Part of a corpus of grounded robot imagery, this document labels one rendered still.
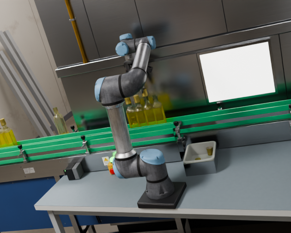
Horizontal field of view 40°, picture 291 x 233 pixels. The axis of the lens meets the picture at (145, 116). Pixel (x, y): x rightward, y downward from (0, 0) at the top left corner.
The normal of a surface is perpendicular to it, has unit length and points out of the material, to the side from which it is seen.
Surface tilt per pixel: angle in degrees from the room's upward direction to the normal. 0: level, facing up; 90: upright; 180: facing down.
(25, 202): 90
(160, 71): 90
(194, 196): 0
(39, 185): 90
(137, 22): 90
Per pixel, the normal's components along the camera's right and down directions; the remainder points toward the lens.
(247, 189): -0.25, -0.91
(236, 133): -0.21, 0.39
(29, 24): 0.90, -0.08
